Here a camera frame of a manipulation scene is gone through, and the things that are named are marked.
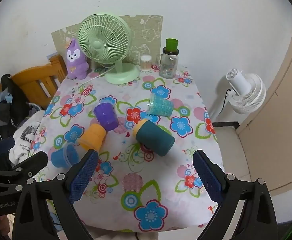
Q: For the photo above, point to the glass mason jar mug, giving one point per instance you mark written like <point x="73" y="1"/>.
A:
<point x="167" y="62"/>

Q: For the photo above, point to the wooden chair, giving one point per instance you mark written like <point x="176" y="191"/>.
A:
<point x="36" y="84"/>

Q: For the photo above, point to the purple plush toy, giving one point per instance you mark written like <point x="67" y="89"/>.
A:
<point x="76" y="61"/>

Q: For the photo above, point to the cotton swab container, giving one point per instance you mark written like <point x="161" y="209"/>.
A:
<point x="145" y="63"/>

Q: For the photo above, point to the white floor fan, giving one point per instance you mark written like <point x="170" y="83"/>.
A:
<point x="247" y="93"/>

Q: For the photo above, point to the beige cartoon board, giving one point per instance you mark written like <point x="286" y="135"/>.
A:
<point x="145" y="37"/>

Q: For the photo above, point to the teal cup yellow rim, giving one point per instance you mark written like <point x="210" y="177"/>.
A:
<point x="153" y="137"/>

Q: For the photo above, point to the blue fuzzy clear cup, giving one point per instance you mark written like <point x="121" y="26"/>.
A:
<point x="65" y="157"/>

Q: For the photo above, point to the floral tablecloth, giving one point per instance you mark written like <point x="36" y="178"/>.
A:
<point x="134" y="189"/>

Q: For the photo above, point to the purple fuzzy cup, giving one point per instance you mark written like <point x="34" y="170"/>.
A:
<point x="106" y="116"/>

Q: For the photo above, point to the green desk fan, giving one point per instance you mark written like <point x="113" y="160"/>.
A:
<point x="106" y="39"/>

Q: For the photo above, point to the orange fuzzy cup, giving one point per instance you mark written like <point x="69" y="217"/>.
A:
<point x="93" y="137"/>

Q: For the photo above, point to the turquoise beaded clear cup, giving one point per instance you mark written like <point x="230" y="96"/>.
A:
<point x="159" y="106"/>

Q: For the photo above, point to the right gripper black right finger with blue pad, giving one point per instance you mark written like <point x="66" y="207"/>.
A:
<point x="257" y="219"/>

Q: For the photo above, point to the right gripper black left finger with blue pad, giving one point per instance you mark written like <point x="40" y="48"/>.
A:
<point x="32" y="218"/>

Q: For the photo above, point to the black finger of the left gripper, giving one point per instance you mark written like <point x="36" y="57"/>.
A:
<point x="19" y="174"/>

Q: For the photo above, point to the green cup on jar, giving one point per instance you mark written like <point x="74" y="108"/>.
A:
<point x="171" y="44"/>

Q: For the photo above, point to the pile of clothes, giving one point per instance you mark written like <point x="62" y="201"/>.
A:
<point x="19" y="123"/>

